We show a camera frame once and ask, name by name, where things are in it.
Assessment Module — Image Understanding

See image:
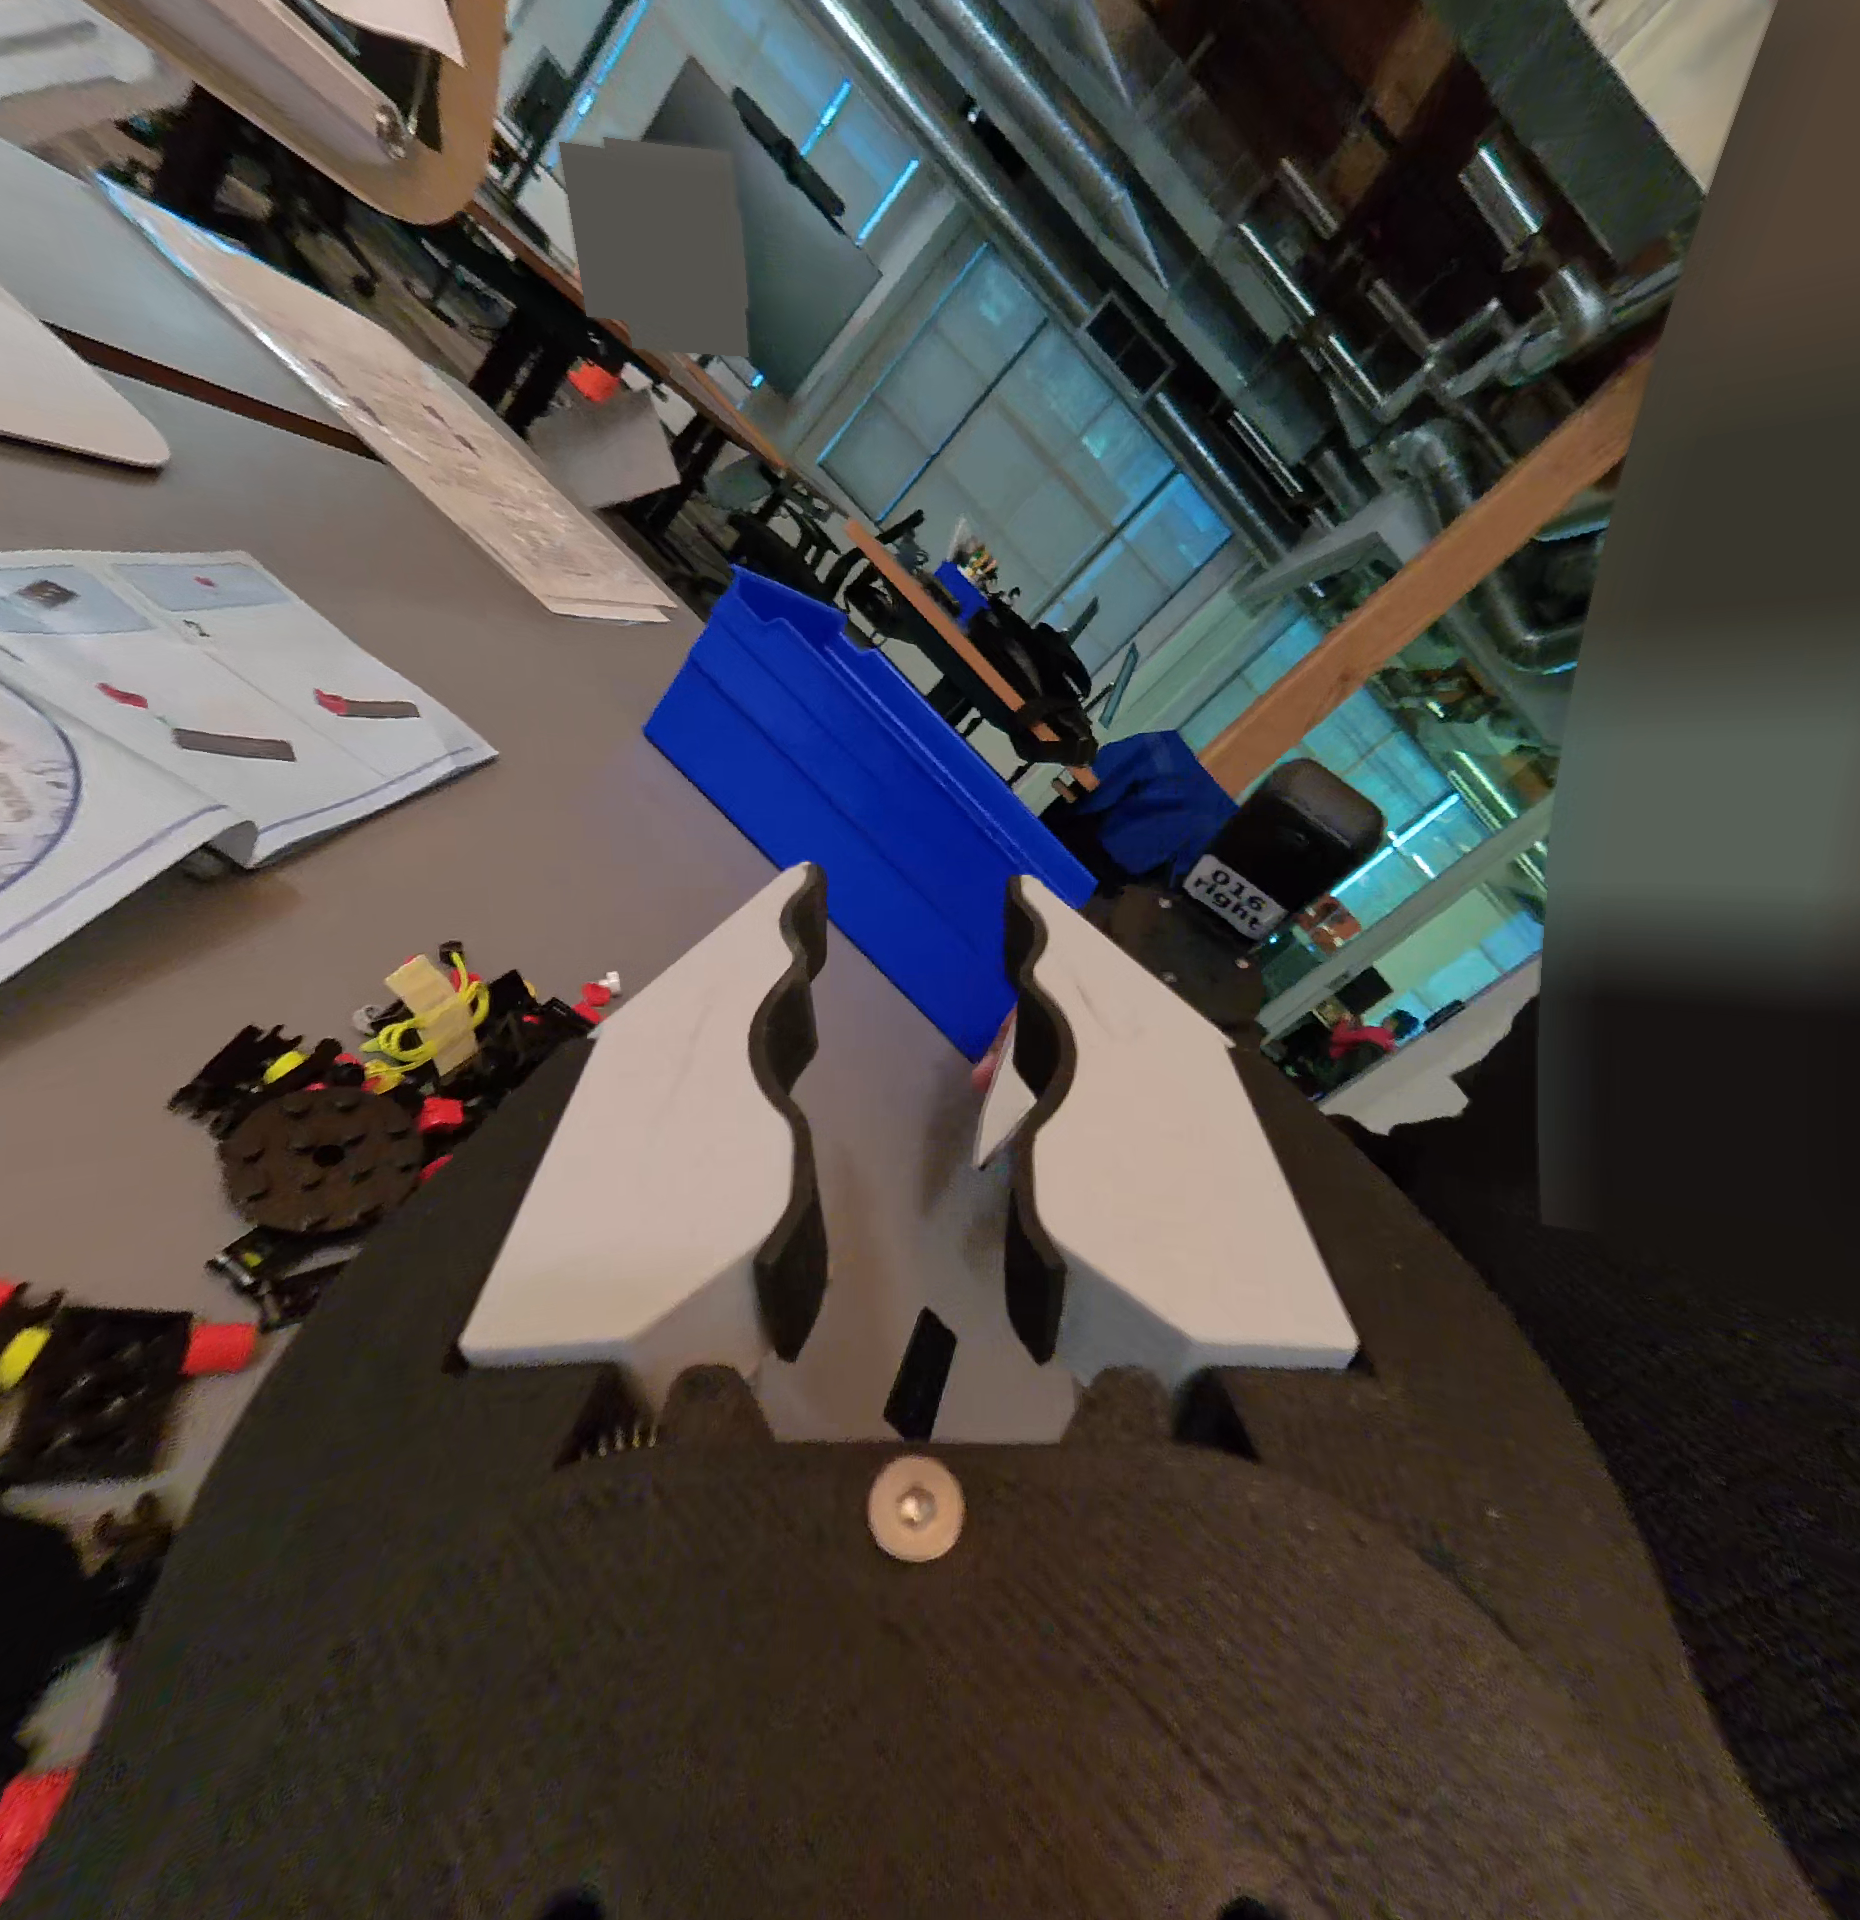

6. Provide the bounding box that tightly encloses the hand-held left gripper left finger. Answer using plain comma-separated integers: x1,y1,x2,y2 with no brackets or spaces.
458,863,834,1443

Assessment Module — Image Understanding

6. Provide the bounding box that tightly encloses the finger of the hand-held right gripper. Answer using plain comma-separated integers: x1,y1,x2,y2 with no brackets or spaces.
970,1036,1048,1172

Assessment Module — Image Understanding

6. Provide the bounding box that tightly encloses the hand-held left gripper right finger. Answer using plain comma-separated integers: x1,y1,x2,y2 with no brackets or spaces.
1002,874,1362,1418

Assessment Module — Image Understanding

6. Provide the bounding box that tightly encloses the pile of small lego pieces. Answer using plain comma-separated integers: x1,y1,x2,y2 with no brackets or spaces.
0,941,632,1892

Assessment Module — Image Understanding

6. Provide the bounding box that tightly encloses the yellow string with tape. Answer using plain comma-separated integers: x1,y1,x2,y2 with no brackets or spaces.
364,952,488,1075

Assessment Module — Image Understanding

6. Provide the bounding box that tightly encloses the long black lego plate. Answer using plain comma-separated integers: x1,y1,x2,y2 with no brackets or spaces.
882,1308,960,1435

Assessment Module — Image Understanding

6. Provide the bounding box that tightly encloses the black round lego plate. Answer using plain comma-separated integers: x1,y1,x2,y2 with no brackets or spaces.
215,1083,428,1234

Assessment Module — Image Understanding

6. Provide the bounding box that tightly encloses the blue plastic bin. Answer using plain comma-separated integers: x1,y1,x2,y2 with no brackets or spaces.
642,565,1101,1059

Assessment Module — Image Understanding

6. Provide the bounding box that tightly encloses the light blue instruction booklet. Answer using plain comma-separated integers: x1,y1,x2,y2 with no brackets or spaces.
0,548,500,1006

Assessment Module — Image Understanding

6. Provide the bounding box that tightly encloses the clear plastic bag with sheet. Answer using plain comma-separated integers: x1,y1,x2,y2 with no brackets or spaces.
97,171,676,624

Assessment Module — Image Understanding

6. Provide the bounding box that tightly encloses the grey monitor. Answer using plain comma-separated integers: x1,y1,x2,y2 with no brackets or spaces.
652,58,886,398

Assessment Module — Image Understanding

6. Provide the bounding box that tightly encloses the white folding stand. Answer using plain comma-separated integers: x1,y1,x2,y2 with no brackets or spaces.
0,0,422,472

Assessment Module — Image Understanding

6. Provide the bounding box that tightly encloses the white paper sheet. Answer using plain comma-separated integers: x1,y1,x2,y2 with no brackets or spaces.
329,0,466,63

